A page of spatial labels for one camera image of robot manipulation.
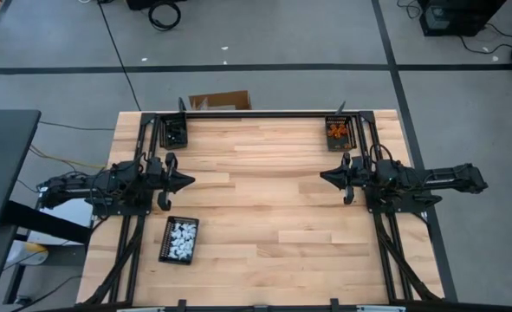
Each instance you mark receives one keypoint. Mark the black equipment box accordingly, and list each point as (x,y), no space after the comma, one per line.
(151,3)

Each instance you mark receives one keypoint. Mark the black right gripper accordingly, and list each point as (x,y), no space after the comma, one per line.
(359,173)

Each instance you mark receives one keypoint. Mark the white and yellow bag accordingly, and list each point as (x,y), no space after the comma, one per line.
(26,255)

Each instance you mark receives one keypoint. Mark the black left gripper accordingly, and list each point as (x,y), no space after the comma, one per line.
(164,177)

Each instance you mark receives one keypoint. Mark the black monitor left edge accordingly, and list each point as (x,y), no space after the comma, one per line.
(4,164)

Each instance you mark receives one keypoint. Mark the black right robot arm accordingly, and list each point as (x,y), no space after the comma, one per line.
(433,180)

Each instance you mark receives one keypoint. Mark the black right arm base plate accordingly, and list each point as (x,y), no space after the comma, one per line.
(411,208)

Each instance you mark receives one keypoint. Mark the brown cardboard box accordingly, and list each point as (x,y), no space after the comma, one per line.
(225,100)

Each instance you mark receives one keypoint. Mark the black desk leg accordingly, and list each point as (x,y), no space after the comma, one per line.
(47,221)

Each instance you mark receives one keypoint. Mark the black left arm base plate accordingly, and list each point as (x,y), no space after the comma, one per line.
(121,211)

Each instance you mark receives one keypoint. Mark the white box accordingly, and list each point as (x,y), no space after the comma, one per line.
(69,214)

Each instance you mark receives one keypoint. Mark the black plastic tray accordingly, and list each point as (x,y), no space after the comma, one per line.
(340,145)
(174,130)
(164,242)

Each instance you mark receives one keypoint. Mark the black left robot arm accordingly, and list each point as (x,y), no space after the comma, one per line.
(78,186)

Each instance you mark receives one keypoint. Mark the black equipment case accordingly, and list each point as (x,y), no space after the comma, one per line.
(455,17)

